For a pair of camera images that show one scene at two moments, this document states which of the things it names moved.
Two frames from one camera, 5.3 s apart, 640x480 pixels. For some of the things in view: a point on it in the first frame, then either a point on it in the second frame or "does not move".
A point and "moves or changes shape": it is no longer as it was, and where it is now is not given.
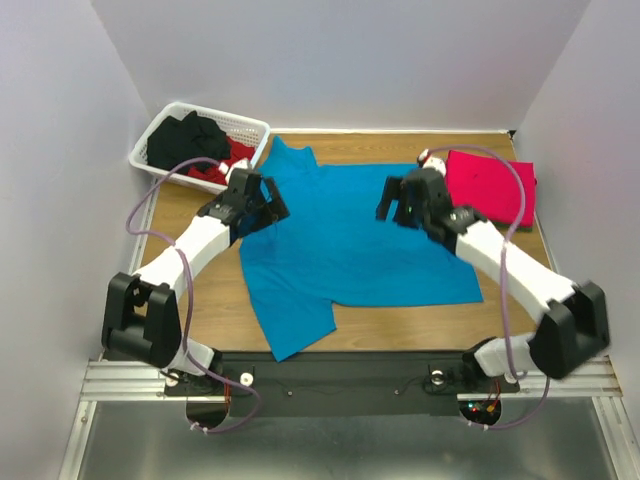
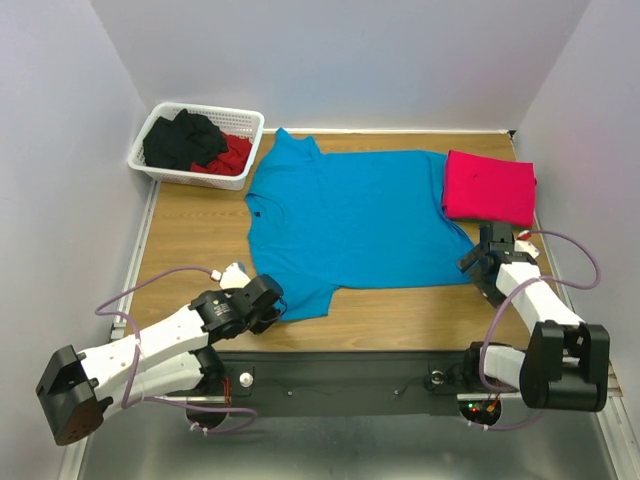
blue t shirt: (334, 249) moves or changes shape
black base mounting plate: (343, 384) does not move
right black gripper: (401, 201) to (480, 262)
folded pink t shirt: (482, 183) does not move
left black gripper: (276, 210) to (269, 318)
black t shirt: (172, 139) does not move
